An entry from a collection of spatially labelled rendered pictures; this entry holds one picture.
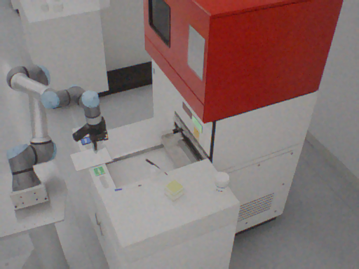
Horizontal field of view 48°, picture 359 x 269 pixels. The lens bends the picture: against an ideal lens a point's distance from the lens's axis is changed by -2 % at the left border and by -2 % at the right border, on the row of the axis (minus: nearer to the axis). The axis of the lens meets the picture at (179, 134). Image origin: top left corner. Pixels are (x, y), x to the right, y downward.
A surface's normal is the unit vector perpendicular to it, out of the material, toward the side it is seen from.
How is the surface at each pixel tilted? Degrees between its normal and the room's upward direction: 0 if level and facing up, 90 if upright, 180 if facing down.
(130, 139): 0
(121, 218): 0
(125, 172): 0
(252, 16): 90
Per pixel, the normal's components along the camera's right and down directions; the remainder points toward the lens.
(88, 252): 0.02, -0.75
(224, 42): 0.42, 0.61
